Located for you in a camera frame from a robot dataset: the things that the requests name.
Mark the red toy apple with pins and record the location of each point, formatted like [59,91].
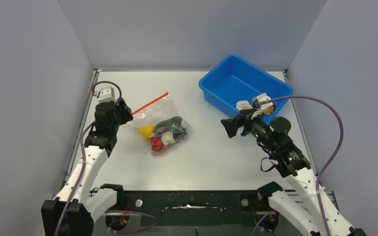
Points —
[157,146]

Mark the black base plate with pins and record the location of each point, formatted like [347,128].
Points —
[196,208]

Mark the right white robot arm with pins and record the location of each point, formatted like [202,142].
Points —
[319,216]

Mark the dark toy grapes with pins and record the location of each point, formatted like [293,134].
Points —
[179,131]

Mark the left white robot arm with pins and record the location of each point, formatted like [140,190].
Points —
[71,212]

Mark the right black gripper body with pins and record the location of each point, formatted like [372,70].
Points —
[257,127]

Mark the white toy garlic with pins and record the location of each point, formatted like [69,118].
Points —
[167,138]

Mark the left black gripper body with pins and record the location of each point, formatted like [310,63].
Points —
[122,115]

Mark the yellow toy pepper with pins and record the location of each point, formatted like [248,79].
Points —
[146,131]

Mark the blue plastic bin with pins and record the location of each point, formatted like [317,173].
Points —
[235,79]

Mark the clear zip top bag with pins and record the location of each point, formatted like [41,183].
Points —
[157,110]

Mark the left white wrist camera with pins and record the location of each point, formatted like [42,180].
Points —
[106,94]

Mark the orange fried toy piece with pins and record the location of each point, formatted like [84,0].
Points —
[269,111]

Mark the purple toy eggplant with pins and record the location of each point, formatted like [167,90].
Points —
[160,131]

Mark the green toy avocado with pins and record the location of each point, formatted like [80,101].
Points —
[168,122]

